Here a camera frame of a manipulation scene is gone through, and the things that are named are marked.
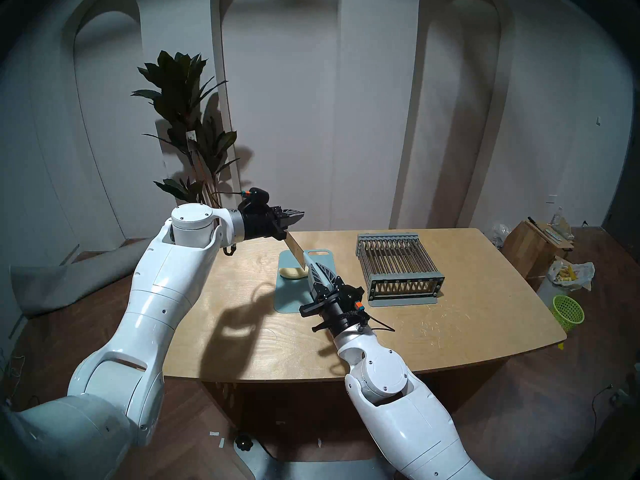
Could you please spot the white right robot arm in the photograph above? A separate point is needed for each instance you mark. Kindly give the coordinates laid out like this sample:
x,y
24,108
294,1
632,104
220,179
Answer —
x,y
395,409

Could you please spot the potted green plant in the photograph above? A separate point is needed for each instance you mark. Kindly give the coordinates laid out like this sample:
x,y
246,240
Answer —
x,y
180,94

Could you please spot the white plastic bag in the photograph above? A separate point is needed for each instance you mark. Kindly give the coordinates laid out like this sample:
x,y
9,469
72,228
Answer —
x,y
580,274

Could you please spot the black base knob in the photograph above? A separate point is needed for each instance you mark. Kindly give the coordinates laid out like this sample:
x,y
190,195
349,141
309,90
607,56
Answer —
x,y
243,443

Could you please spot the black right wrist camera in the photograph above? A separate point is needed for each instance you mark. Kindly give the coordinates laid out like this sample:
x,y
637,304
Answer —
x,y
354,298

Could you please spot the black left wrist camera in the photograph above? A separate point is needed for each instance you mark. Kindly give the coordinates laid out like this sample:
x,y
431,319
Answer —
x,y
259,196

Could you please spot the blue cutting board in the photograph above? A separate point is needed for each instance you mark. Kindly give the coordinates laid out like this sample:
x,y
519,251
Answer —
x,y
290,300

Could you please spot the clear plastic bag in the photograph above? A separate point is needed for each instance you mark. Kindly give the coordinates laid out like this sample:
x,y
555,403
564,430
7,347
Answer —
x,y
501,233

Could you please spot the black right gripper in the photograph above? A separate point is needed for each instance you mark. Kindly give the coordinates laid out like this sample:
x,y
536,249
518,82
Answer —
x,y
340,309

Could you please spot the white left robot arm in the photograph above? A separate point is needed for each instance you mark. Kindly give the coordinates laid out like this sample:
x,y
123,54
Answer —
x,y
165,274

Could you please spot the peeled banana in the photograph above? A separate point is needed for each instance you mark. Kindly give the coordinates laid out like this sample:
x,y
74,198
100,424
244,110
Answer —
x,y
291,273

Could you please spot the grey dish rack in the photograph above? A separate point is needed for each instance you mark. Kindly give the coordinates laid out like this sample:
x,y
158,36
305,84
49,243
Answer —
x,y
400,269

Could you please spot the green mesh basket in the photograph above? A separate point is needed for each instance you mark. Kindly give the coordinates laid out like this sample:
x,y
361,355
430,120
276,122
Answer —
x,y
567,314

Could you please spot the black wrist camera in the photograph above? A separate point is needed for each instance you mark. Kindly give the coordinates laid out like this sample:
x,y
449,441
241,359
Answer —
x,y
354,298
259,196

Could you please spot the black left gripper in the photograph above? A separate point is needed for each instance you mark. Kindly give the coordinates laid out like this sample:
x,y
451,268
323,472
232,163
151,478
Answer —
x,y
260,224

